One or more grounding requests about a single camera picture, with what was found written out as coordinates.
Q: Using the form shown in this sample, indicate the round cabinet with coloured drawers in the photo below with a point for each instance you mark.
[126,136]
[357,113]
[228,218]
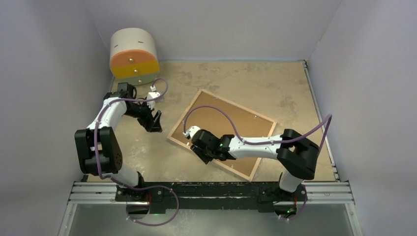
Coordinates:
[133,57]

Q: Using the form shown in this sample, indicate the aluminium rail frame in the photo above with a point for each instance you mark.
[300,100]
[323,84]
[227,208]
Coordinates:
[325,193]

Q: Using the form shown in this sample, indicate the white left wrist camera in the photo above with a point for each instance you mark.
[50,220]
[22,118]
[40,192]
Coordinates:
[152,98]

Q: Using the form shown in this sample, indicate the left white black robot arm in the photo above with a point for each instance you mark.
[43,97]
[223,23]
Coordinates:
[98,151]

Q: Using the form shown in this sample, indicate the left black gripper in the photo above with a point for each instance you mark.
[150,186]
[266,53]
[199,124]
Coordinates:
[150,123]

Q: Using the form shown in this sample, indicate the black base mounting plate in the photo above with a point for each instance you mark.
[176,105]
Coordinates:
[264,196]

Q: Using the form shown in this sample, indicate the white wooden picture frame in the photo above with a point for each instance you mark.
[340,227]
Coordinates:
[243,169]

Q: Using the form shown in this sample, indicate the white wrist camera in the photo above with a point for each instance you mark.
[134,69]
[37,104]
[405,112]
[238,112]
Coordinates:
[191,131]
[152,98]

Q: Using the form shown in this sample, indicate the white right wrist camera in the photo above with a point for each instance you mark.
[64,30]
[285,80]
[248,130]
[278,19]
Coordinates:
[191,131]

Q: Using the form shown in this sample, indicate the brown backing board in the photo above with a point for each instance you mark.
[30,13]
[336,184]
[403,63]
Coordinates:
[201,113]

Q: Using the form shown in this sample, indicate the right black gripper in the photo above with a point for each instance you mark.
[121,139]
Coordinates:
[207,159]

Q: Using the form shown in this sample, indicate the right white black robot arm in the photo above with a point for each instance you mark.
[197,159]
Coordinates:
[294,151]

